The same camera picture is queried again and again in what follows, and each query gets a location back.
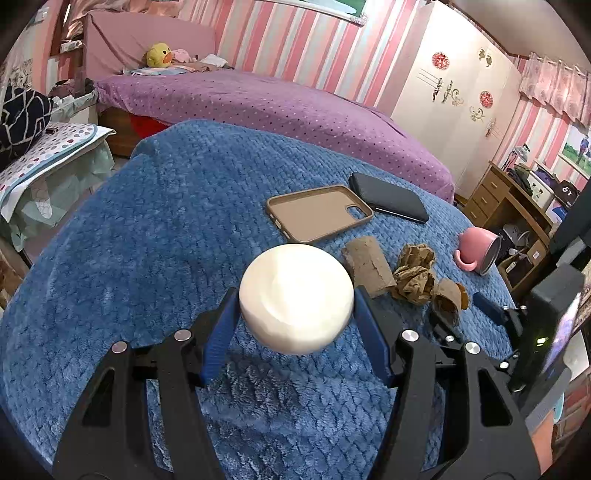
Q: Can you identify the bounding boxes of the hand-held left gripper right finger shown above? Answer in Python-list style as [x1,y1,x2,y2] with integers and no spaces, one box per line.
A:
[353,286,541,480]

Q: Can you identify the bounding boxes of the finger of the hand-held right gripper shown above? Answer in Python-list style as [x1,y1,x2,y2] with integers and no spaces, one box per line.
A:
[473,292,525,337]
[429,307,465,344]

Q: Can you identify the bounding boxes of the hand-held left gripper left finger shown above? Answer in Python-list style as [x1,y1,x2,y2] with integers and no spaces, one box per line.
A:
[53,286,243,480]

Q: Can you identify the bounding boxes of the torn cardboard tube piece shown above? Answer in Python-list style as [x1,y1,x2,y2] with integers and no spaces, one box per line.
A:
[431,277,470,328]

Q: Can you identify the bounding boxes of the brown paper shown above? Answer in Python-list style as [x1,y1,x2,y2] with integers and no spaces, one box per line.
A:
[392,244,437,306]

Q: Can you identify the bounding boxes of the white round container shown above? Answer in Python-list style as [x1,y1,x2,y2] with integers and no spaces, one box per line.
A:
[239,244,355,356]

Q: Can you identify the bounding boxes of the pink metal cup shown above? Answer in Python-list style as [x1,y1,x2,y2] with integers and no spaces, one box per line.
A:
[453,227,502,276]

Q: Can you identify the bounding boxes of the blue quilted blanket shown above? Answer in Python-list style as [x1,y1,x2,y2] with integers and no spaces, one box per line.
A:
[0,119,518,472]

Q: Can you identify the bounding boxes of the wooden desk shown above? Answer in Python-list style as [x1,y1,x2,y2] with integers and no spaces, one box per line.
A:
[464,161,568,301]

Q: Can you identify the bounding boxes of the black hanging garment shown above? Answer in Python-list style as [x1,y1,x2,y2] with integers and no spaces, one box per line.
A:
[547,178,591,268]

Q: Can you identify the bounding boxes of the tan phone case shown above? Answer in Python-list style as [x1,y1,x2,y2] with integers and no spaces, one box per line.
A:
[265,185,374,244]

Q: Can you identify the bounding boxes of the white storage box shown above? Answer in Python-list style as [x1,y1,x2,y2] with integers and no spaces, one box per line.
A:
[531,168,559,204]

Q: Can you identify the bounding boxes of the dark green clothes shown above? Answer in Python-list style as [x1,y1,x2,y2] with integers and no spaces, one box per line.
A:
[508,166,536,192]

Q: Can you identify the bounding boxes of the black phone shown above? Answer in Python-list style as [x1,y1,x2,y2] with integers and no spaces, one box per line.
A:
[348,172,430,224]

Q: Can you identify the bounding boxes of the black box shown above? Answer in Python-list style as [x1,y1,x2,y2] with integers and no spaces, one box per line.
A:
[551,182,578,208]

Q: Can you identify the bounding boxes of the pale green cover sheet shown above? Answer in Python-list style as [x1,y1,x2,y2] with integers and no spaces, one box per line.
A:
[9,138,115,252]

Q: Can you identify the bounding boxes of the purple dotted bed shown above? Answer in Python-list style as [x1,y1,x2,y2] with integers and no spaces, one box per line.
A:
[95,70,455,201]

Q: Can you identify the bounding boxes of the pink floral window curtain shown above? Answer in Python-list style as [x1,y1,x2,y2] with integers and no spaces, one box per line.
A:
[519,52,591,125]

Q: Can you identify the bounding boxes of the polka dot cloth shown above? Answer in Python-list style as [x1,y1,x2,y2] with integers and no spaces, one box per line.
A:
[0,124,116,222]

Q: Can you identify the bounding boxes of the white wardrobe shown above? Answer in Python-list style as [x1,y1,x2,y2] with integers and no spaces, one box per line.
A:
[390,0,525,199]

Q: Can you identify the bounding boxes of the light blue cloth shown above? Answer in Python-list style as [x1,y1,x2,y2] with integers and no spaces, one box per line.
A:
[122,67,195,77]

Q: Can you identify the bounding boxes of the yellow duck plush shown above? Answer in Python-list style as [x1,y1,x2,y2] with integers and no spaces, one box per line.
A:
[146,42,174,69]

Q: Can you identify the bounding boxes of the black white patterned cushion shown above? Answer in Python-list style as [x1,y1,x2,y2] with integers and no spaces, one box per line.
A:
[0,85,54,160]

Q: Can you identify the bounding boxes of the pink headboard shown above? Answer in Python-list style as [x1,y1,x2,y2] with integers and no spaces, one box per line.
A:
[85,10,218,77]

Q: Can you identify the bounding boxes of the framed wedding picture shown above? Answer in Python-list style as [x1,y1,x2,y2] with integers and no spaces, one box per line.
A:
[295,0,370,26]

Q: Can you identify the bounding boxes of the couple wall poster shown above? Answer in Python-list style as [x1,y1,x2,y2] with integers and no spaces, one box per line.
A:
[556,124,591,178]

